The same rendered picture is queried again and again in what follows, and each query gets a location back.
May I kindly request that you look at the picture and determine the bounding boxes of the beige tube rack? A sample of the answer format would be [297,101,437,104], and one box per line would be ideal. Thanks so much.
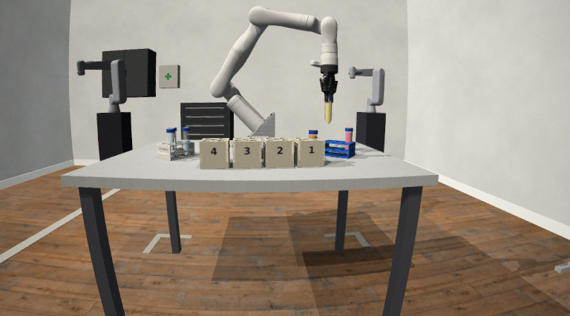
[157,140,195,161]

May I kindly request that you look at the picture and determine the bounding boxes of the beige bucket adapter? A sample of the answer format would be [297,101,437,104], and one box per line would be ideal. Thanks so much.
[199,138,230,169]
[232,138,262,169]
[292,137,325,168]
[263,137,294,168]

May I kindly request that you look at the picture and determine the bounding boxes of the blue tube rack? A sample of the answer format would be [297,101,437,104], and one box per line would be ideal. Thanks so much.
[325,139,356,159]

